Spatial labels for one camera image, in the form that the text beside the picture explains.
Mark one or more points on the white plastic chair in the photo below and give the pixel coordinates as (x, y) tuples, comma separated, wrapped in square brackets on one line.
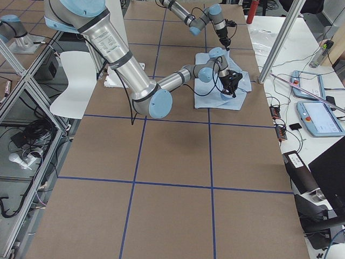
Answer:
[(81, 75)]

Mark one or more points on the small black pad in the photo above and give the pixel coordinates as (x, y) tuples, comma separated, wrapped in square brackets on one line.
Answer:
[(295, 127)]

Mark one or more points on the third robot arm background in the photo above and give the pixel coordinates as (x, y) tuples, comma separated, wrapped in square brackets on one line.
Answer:
[(12, 27)]

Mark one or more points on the orange electronics board upper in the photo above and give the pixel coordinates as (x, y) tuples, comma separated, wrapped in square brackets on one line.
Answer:
[(275, 112)]

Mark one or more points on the white power strip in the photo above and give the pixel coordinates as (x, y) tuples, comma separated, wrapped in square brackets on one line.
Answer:
[(28, 161)]

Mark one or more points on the red fire extinguisher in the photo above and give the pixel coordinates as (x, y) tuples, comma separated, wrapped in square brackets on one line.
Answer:
[(252, 11)]

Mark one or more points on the green capped bottle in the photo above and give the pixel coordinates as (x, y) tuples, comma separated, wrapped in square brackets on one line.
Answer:
[(321, 53)]

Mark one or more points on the aluminium frame post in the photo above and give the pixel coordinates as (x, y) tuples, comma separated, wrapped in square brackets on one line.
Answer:
[(281, 38)]

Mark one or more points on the black monitor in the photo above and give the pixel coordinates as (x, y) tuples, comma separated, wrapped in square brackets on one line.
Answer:
[(328, 171)]

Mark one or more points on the black box on floor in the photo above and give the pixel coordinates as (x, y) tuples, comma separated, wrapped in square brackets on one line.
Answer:
[(52, 67)]

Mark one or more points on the upper teach pendant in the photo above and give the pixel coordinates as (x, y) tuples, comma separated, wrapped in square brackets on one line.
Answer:
[(311, 82)]

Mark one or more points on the black power adapter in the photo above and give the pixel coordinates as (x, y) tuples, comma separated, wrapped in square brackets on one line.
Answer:
[(19, 139)]

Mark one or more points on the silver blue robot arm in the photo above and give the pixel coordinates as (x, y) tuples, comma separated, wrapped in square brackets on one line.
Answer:
[(212, 14), (151, 98)]

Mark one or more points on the lower teach pendant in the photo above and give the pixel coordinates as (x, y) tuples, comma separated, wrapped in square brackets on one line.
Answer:
[(319, 119)]

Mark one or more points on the orange electronics board lower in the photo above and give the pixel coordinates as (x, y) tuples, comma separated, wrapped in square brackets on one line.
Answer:
[(281, 132)]

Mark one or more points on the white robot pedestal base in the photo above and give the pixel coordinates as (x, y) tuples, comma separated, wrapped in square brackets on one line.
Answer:
[(116, 78)]

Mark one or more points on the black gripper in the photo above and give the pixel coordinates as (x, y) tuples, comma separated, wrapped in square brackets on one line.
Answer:
[(222, 34), (226, 81)]

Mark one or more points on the teach pendant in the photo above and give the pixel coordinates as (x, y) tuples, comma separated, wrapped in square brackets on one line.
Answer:
[(319, 119), (311, 82)]

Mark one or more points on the orange electronics board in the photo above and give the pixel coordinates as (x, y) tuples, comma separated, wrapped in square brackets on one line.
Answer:
[(281, 132), (275, 112)]

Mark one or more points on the light blue button-up shirt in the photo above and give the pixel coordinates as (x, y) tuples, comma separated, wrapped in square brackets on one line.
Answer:
[(212, 98)]

